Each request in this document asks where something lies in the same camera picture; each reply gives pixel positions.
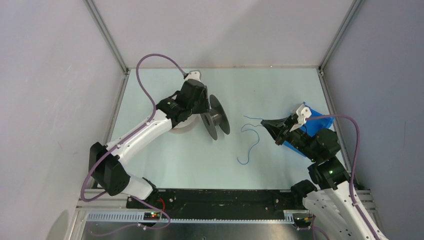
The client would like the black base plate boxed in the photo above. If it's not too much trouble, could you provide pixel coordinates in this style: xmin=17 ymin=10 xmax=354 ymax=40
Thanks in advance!
xmin=145 ymin=188 xmax=305 ymax=220

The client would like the left controller board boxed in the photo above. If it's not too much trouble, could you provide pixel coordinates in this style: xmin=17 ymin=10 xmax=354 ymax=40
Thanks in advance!
xmin=143 ymin=211 xmax=162 ymax=221

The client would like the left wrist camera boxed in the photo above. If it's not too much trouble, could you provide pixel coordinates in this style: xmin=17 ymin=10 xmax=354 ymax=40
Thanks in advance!
xmin=183 ymin=70 xmax=202 ymax=82

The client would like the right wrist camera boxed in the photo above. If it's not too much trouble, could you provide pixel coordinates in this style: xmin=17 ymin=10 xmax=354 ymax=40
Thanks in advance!
xmin=289 ymin=103 xmax=312 ymax=132

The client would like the white cable spool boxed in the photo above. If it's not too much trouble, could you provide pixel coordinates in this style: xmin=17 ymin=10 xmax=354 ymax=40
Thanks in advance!
xmin=169 ymin=114 xmax=199 ymax=134

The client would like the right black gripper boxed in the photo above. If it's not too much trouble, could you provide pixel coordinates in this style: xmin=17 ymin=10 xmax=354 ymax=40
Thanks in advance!
xmin=261 ymin=113 xmax=319 ymax=162

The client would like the right controller board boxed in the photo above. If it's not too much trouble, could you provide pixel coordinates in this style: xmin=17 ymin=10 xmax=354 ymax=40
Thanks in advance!
xmin=293 ymin=216 xmax=314 ymax=230

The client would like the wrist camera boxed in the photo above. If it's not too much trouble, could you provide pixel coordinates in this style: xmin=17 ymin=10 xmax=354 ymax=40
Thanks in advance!
xmin=183 ymin=70 xmax=202 ymax=82
xmin=289 ymin=103 xmax=312 ymax=132

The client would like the white slotted cable duct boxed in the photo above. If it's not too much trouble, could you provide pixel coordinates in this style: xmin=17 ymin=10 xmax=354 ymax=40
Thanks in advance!
xmin=86 ymin=211 xmax=294 ymax=224

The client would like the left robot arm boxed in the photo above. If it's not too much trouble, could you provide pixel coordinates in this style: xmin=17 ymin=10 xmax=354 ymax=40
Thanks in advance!
xmin=89 ymin=79 xmax=210 ymax=208

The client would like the blue plastic bin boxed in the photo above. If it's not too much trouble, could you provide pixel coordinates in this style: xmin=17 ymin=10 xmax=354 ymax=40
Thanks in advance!
xmin=283 ymin=102 xmax=335 ymax=157

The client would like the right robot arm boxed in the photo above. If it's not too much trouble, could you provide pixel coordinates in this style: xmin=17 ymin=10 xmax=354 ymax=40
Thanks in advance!
xmin=260 ymin=114 xmax=386 ymax=240

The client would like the black cable spool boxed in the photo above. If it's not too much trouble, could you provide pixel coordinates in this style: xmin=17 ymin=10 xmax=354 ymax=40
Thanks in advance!
xmin=200 ymin=94 xmax=231 ymax=141

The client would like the controller board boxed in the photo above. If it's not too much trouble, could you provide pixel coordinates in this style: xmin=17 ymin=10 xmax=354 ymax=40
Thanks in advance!
xmin=293 ymin=216 xmax=314 ymax=230
xmin=143 ymin=211 xmax=162 ymax=221

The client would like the blue thin cable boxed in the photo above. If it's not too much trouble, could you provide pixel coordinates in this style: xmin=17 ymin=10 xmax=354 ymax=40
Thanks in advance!
xmin=236 ymin=115 xmax=266 ymax=166

